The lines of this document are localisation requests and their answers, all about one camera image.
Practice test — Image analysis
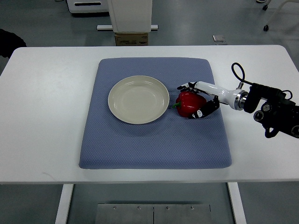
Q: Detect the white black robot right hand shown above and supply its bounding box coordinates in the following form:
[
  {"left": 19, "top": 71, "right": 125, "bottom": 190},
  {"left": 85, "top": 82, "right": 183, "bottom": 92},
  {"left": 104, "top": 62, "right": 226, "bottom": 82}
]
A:
[{"left": 177, "top": 81, "right": 248, "bottom": 119}]

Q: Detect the red bell pepper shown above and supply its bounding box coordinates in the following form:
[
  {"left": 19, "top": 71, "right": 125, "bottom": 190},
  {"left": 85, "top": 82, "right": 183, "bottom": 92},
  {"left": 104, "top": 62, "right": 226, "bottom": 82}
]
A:
[{"left": 172, "top": 91, "right": 206, "bottom": 118}]

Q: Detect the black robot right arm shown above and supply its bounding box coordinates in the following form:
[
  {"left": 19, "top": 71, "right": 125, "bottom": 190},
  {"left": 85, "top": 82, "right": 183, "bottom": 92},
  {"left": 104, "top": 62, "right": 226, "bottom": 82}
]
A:
[{"left": 243, "top": 83, "right": 299, "bottom": 138}]

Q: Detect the grey floor plate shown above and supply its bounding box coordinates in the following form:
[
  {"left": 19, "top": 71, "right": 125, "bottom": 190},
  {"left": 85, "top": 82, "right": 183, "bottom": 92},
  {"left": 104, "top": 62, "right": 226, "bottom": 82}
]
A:
[{"left": 212, "top": 35, "right": 226, "bottom": 42}]

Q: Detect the cream round plate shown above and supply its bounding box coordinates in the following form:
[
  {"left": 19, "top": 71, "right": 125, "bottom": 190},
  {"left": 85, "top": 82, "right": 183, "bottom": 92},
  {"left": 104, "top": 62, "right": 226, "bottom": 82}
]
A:
[{"left": 107, "top": 76, "right": 170, "bottom": 125}]

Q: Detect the blue textured mat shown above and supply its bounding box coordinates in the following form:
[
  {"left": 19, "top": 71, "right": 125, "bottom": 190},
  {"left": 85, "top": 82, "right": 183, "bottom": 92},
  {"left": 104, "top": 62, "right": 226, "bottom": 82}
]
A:
[{"left": 79, "top": 57, "right": 232, "bottom": 169}]

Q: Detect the cardboard box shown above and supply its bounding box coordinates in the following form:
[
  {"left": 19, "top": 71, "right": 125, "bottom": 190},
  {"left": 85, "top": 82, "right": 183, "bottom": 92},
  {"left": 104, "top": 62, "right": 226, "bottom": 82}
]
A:
[{"left": 114, "top": 33, "right": 149, "bottom": 46}]

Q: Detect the white machine base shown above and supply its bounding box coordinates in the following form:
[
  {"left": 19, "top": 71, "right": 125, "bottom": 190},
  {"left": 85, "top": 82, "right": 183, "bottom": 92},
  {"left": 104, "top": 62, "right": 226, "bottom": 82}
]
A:
[{"left": 66, "top": 0, "right": 109, "bottom": 14}]

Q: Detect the black object at left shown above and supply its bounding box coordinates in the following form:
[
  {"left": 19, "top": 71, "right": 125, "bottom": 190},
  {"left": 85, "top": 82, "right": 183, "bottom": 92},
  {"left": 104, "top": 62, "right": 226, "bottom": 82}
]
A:
[{"left": 0, "top": 29, "right": 27, "bottom": 58}]

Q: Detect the black cable loop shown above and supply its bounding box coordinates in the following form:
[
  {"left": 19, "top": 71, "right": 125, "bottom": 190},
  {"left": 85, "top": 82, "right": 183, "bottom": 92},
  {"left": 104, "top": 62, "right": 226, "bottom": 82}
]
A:
[{"left": 231, "top": 62, "right": 254, "bottom": 90}]

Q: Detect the white wheeled cart frame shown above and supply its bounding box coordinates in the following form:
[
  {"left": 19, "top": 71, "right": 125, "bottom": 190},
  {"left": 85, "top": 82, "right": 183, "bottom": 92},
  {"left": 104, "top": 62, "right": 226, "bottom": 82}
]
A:
[{"left": 256, "top": 0, "right": 299, "bottom": 32}]

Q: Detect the white table frame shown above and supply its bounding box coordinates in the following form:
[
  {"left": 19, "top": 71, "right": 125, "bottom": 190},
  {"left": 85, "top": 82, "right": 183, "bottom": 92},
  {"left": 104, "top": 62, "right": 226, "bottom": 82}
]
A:
[{"left": 55, "top": 182, "right": 247, "bottom": 224}]

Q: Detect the white pedestal column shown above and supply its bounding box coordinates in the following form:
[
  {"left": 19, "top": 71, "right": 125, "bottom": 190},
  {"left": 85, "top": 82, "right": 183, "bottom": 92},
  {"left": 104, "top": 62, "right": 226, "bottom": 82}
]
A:
[{"left": 97, "top": 0, "right": 158, "bottom": 33}]

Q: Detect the metal base plate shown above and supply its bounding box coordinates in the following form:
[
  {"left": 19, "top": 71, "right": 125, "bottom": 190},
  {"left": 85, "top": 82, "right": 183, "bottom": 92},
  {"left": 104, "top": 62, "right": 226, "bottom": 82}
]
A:
[{"left": 95, "top": 204, "right": 213, "bottom": 224}]

